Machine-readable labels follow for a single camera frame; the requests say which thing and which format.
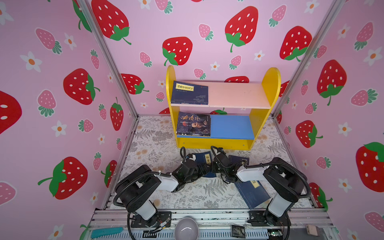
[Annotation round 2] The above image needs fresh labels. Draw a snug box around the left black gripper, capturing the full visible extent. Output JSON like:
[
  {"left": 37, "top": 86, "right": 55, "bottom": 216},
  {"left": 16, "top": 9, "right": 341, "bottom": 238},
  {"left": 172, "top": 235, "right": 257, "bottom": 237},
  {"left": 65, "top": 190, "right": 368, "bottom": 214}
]
[{"left": 184, "top": 162, "right": 211, "bottom": 184}]

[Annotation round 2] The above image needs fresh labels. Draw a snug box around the dark portrait cover book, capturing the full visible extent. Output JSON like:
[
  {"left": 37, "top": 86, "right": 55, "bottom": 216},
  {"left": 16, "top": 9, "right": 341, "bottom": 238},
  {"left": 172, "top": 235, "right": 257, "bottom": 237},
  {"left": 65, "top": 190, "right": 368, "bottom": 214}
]
[{"left": 176, "top": 112, "right": 211, "bottom": 137}]

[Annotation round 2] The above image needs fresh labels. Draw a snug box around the navy book yellow label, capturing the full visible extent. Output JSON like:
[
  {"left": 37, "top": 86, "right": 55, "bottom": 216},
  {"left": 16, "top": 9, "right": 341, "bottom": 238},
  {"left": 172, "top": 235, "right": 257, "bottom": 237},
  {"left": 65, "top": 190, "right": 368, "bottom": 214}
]
[{"left": 171, "top": 81, "right": 209, "bottom": 105}]

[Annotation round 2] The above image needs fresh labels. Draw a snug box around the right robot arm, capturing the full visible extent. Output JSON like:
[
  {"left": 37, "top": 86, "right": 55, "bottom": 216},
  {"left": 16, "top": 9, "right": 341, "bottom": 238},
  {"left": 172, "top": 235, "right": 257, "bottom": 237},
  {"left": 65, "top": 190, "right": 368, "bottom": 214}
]
[{"left": 211, "top": 146, "right": 311, "bottom": 227}]

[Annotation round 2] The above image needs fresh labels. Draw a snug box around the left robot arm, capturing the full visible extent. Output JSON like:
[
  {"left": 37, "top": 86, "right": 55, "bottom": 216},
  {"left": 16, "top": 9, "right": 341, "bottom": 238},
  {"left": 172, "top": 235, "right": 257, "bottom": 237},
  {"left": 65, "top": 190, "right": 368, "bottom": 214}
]
[{"left": 113, "top": 147, "right": 212, "bottom": 227}]

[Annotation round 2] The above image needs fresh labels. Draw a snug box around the yellow pink blue bookshelf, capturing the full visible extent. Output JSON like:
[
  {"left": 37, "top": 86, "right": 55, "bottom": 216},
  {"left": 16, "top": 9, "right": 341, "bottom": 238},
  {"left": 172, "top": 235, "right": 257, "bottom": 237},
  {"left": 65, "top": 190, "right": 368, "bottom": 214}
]
[{"left": 166, "top": 66, "right": 281, "bottom": 151}]

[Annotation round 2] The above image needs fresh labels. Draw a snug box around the grey round bowl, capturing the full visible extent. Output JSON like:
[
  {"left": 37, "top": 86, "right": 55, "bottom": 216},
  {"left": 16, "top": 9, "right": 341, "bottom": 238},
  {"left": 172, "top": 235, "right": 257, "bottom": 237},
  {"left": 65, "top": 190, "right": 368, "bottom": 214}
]
[{"left": 174, "top": 217, "right": 200, "bottom": 240}]

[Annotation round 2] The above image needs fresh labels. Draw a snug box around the small black circuit board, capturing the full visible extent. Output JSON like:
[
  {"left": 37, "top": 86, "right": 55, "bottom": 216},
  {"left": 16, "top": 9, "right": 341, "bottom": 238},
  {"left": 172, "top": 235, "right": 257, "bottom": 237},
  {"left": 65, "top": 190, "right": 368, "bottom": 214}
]
[{"left": 231, "top": 225, "right": 246, "bottom": 239}]

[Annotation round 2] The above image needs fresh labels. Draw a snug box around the green circuit board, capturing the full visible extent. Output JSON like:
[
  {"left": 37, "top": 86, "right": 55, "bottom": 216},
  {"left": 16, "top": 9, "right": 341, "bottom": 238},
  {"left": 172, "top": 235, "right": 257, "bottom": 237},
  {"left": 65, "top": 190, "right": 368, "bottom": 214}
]
[{"left": 268, "top": 229, "right": 284, "bottom": 240}]

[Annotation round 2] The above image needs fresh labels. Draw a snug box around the small beige box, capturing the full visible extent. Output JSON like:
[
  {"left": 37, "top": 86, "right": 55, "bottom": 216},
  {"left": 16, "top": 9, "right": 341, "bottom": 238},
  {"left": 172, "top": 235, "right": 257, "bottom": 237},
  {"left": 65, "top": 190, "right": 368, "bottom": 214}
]
[{"left": 306, "top": 225, "right": 320, "bottom": 237}]

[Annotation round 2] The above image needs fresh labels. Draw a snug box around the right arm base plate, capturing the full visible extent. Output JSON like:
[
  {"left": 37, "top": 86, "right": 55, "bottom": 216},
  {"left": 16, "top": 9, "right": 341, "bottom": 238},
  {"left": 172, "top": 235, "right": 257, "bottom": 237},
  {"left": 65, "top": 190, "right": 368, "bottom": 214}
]
[{"left": 247, "top": 210, "right": 292, "bottom": 227}]

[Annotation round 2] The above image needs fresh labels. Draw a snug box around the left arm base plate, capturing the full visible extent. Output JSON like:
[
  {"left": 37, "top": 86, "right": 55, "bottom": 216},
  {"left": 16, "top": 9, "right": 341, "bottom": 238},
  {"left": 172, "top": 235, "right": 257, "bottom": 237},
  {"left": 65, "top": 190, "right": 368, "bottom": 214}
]
[{"left": 130, "top": 211, "right": 172, "bottom": 228}]

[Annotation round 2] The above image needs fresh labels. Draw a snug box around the teal handled tool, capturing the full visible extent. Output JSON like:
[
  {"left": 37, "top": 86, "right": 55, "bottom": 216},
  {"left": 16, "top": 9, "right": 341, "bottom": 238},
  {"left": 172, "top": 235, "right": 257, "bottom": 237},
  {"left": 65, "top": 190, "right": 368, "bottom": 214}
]
[{"left": 91, "top": 227, "right": 124, "bottom": 239}]

